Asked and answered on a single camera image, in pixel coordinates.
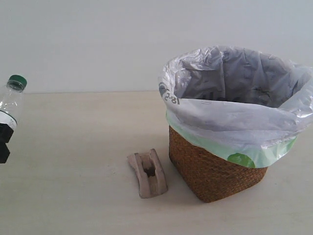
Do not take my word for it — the white plastic bin liner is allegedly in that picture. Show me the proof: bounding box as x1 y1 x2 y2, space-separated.
159 46 313 168

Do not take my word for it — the woven brown wicker basket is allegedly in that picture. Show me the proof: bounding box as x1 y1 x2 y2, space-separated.
169 127 267 203

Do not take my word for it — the green label water bottle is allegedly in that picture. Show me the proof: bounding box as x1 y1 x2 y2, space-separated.
0 75 27 131

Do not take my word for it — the beige paper pulp packaging piece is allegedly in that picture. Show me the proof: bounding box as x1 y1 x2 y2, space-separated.
127 148 168 199

